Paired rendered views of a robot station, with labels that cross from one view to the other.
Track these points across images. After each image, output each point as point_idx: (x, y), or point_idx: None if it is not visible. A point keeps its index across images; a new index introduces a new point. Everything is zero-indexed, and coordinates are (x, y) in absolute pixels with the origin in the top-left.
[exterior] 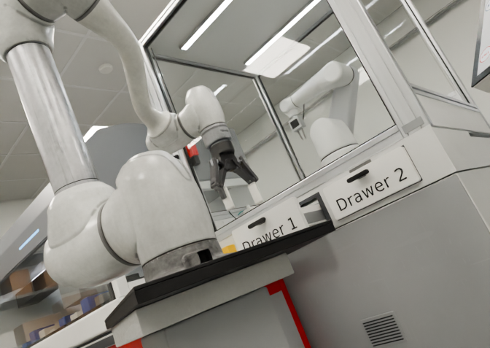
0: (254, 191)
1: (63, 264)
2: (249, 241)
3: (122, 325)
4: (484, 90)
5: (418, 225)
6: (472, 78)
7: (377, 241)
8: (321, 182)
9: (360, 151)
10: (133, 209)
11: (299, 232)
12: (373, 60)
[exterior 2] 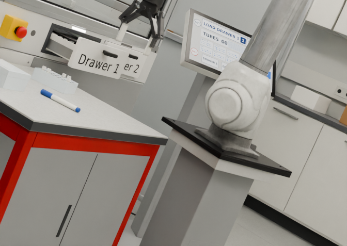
0: (123, 31)
1: (249, 121)
2: (87, 57)
3: (247, 168)
4: (183, 64)
5: (116, 97)
6: (186, 56)
7: (97, 92)
8: (107, 35)
9: (133, 38)
10: (264, 113)
11: None
12: None
